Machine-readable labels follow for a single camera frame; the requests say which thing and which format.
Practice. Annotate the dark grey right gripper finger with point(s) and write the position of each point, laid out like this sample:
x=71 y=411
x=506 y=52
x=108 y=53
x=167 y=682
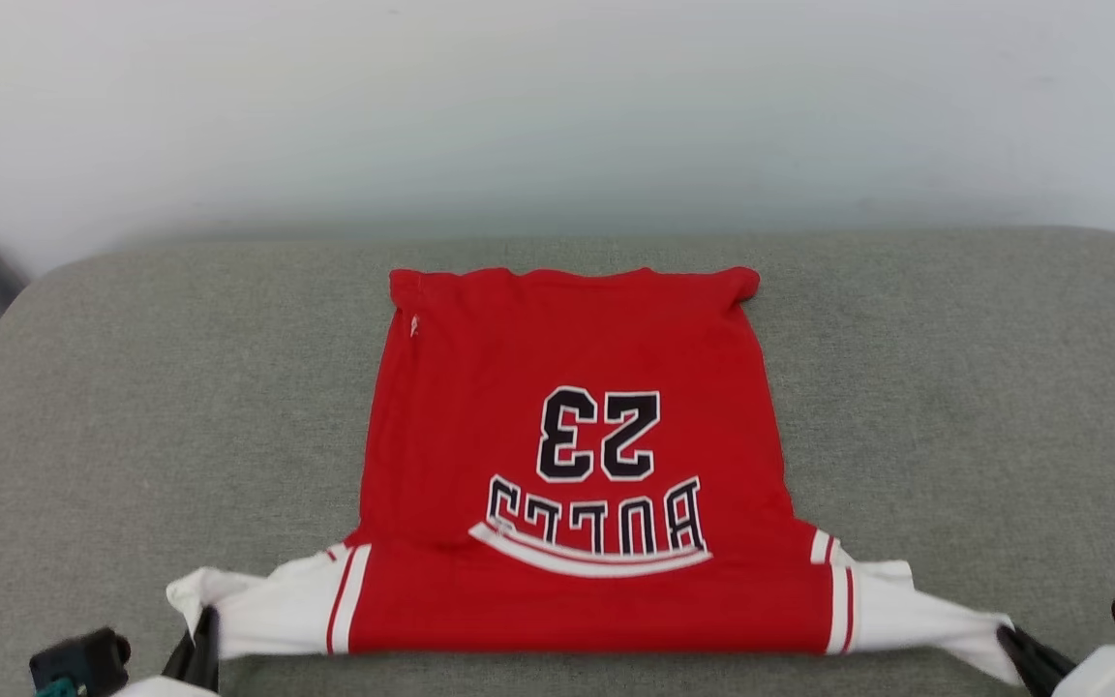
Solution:
x=1051 y=660
x=1027 y=670

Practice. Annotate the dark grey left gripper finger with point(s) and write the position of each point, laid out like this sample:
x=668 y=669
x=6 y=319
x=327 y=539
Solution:
x=180 y=668
x=209 y=649

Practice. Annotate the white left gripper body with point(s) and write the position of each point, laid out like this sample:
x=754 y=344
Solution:
x=165 y=689

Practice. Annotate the red and white basketball jersey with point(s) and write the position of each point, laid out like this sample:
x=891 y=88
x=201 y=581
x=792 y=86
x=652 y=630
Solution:
x=567 y=436

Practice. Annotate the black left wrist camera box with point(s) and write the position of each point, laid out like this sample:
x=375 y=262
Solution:
x=83 y=658

